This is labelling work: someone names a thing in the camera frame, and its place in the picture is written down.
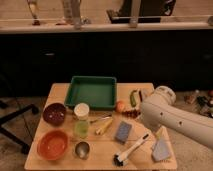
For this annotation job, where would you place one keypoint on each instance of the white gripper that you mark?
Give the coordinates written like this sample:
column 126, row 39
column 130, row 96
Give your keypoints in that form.
column 159, row 133

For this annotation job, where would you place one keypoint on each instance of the blue sponge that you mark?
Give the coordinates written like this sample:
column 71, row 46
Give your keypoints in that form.
column 123, row 132

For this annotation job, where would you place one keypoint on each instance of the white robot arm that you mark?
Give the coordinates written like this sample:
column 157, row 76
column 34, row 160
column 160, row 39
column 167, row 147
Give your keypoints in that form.
column 157, row 110

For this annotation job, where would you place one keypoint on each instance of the green plastic cup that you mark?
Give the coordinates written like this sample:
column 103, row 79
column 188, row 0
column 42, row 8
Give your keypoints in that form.
column 81, row 128

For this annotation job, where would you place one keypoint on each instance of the small metal cup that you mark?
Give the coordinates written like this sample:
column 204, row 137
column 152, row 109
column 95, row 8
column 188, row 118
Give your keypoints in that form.
column 82, row 150

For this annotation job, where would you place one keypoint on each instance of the grey blue cloth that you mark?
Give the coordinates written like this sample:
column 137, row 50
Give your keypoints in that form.
column 160, row 150

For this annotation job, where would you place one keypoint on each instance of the dark red grape bunch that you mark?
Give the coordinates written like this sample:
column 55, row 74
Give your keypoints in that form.
column 131, row 113

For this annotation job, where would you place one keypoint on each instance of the green cucumber toy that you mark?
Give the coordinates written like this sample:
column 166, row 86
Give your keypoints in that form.
column 132, row 99

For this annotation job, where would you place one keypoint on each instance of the wooden table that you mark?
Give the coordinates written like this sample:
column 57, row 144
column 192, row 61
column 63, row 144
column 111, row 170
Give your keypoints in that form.
column 102, row 149

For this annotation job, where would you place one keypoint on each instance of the white dish brush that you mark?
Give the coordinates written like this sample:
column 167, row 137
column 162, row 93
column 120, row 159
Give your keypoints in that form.
column 121, row 158

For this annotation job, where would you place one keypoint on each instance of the orange fruit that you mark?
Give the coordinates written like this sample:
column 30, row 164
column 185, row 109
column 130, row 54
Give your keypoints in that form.
column 120, row 106

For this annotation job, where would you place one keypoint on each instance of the metal spoon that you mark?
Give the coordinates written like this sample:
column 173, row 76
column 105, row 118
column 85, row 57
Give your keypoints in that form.
column 99, row 119

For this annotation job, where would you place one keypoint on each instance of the yellow banana toy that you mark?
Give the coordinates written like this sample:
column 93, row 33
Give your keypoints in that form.
column 101, row 130

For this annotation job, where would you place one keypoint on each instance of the green plastic tray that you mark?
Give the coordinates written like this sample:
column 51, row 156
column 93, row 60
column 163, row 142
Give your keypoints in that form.
column 98, row 92

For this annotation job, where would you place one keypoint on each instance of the dark purple bowl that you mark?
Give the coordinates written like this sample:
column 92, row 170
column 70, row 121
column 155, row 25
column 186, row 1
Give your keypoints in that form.
column 54, row 114

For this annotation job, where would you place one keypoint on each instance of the orange bowl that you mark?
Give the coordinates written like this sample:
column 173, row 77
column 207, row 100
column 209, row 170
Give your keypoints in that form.
column 53, row 145

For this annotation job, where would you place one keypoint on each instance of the black office chair base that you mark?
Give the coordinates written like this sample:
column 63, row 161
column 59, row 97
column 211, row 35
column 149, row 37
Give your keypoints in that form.
column 12, row 124

